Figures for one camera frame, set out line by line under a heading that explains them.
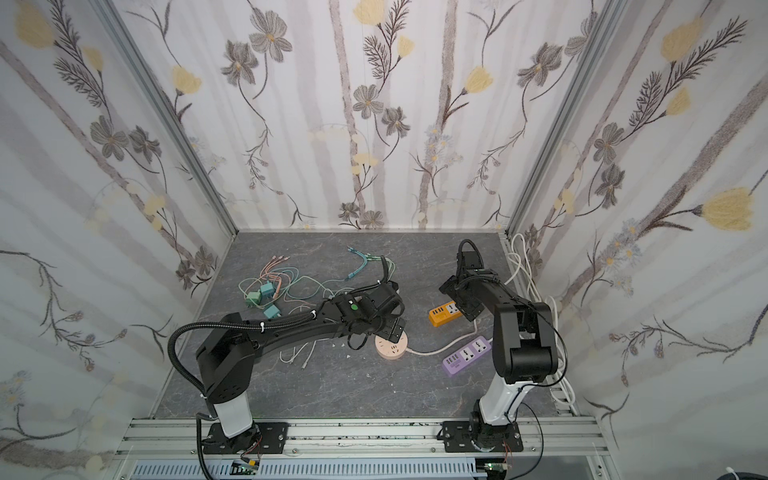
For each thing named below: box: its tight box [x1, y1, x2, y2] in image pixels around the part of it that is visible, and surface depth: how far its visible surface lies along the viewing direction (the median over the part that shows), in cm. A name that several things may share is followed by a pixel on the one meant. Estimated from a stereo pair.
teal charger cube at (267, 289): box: [260, 280, 275, 297], surface depth 103 cm
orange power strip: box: [428, 300, 463, 328], surface depth 97 cm
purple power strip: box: [442, 335, 492, 377], surface depth 88 cm
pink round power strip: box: [374, 331, 409, 360], surface depth 88 cm
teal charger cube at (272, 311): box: [263, 304, 282, 319], surface depth 97 cm
